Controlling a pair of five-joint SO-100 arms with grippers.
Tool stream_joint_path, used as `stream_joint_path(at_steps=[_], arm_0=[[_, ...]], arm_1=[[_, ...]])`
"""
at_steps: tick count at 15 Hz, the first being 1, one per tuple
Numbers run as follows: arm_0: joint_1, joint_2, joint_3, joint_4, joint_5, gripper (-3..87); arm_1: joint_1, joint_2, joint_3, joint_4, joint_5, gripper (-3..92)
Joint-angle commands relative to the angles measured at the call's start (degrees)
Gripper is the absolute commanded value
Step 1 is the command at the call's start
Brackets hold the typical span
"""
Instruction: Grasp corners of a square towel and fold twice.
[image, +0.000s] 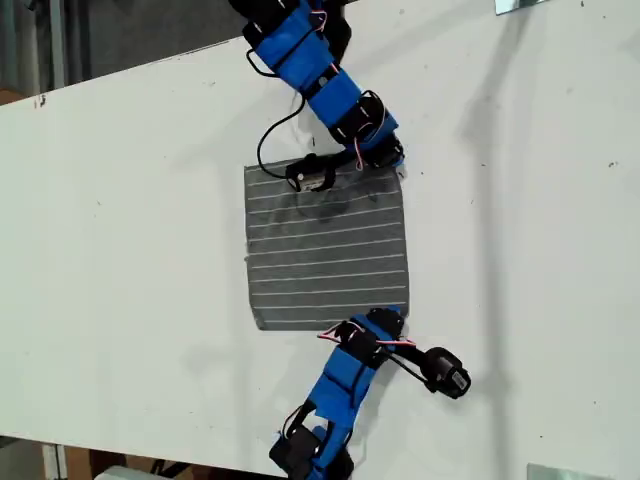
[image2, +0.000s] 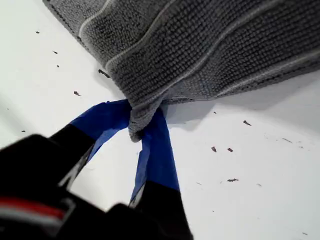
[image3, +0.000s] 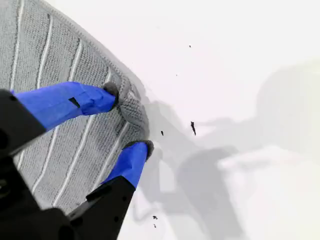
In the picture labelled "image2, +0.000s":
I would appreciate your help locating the grey white-striped towel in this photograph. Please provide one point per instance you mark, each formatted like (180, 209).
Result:
(187, 50)

